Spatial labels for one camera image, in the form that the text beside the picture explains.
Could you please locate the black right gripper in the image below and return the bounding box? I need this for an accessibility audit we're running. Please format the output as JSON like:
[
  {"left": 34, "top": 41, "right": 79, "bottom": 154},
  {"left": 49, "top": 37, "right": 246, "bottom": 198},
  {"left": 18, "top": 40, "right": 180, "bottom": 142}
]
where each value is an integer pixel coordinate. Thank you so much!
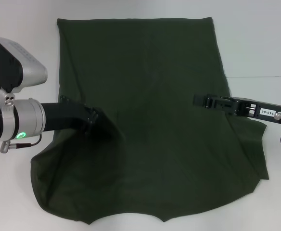
[{"left": 193, "top": 94, "right": 281, "bottom": 128}]

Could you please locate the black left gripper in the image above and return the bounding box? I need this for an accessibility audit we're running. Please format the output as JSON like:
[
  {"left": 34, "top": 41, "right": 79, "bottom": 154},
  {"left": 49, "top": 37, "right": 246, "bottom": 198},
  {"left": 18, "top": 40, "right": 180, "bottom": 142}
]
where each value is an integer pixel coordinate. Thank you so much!
[{"left": 40, "top": 96, "right": 100, "bottom": 135}]

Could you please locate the dark green shirt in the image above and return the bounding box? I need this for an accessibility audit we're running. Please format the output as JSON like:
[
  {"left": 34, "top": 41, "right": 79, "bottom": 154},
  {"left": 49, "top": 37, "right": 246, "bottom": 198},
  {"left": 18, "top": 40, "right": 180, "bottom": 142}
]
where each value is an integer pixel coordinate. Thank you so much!
[{"left": 29, "top": 16, "right": 269, "bottom": 218}]

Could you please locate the left arm grey cable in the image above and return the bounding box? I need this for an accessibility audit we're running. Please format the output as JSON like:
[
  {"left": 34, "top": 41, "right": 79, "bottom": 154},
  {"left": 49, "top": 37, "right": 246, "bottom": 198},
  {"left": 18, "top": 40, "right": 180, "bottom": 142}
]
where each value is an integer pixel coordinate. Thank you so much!
[{"left": 0, "top": 134, "right": 43, "bottom": 154}]

